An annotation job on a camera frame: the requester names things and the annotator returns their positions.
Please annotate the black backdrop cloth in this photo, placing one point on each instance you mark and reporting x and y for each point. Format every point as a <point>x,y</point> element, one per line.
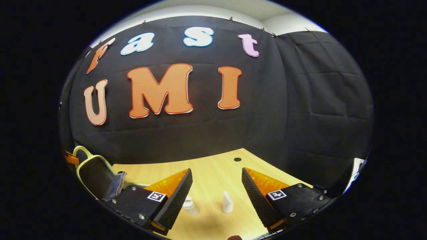
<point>217,133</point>

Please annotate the white pump bottle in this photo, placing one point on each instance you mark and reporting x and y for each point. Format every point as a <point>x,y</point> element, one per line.
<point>190,206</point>

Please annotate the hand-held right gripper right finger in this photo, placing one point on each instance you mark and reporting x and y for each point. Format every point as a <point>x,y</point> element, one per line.
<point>257,203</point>

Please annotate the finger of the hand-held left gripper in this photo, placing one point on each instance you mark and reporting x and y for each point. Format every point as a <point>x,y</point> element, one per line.
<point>71,158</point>

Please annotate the cream yellow small suitcase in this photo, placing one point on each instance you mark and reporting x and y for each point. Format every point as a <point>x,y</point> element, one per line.
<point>95,176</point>

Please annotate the white squeeze tube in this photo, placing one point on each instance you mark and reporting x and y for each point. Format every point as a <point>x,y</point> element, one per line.
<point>228,203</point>

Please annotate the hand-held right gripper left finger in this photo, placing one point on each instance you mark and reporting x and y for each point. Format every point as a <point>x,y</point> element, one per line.
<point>175,203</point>

